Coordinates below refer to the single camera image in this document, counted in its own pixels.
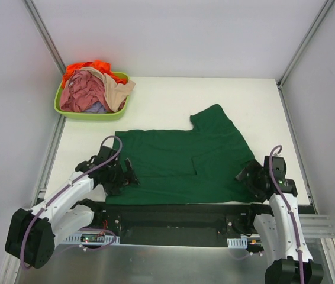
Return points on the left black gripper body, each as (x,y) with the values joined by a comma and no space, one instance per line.
(123,176)

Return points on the white slotted cable duct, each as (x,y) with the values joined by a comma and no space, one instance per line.
(237,243)
(94,239)

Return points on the left white slotted cable duct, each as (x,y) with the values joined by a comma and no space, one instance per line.
(94,239)

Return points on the lime green plastic basket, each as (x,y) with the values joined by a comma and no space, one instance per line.
(85,116)

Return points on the left aluminium frame post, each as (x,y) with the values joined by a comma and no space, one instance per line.
(60,123)

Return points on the orange t shirt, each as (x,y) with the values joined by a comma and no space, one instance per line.
(102,67)

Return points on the aluminium front rail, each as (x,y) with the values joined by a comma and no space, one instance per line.
(316,226)

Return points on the beige t shirt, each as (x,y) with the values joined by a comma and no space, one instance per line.
(115,93)

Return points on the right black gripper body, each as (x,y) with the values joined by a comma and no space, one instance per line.
(251,178)

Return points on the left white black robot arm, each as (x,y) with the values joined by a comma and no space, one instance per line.
(35,233)

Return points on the pink t shirt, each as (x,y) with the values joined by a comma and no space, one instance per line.
(81,91)

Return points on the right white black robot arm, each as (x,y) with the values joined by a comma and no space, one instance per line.
(289,259)

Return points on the dark green t shirt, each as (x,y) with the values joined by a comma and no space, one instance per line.
(186,166)

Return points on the right aluminium frame post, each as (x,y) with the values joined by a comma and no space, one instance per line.
(293,63)

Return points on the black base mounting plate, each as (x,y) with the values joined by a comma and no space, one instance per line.
(197,225)

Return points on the aluminium frame post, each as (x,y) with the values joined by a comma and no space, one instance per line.
(293,63)
(60,123)

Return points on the right white slotted cable duct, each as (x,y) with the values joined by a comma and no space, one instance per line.
(237,243)

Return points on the lavender t shirt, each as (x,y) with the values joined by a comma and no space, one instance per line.
(96,108)

